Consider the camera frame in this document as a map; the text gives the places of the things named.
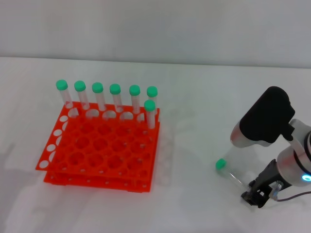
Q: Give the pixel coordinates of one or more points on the red plastic test tube rack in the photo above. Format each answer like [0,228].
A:
[97,145]

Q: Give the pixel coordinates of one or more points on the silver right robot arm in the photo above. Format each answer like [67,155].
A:
[264,116]

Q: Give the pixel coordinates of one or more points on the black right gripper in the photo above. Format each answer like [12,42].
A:
[268,178]

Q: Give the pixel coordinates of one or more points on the green capped white labelled tube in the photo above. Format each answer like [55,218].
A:
[220,164]

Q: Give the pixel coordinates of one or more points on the green capped clear test tube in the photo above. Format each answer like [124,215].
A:
[97,87]
[61,85]
[134,90]
[152,91]
[115,89]
[150,105]
[80,86]

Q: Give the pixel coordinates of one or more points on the clear plug connector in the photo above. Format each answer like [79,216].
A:
[277,189]

